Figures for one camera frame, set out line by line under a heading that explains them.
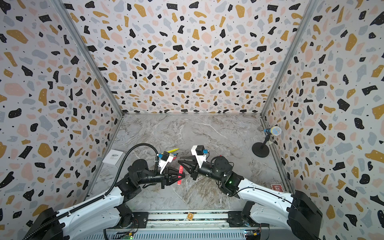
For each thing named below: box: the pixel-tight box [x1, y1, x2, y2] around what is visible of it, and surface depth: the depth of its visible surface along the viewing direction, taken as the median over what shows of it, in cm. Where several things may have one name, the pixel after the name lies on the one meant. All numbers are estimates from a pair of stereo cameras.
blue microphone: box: [263, 126, 282, 136], surface depth 80 cm
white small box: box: [102, 149, 126, 169], surface depth 92 cm
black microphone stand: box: [251, 131, 272, 158], surface depth 102 cm
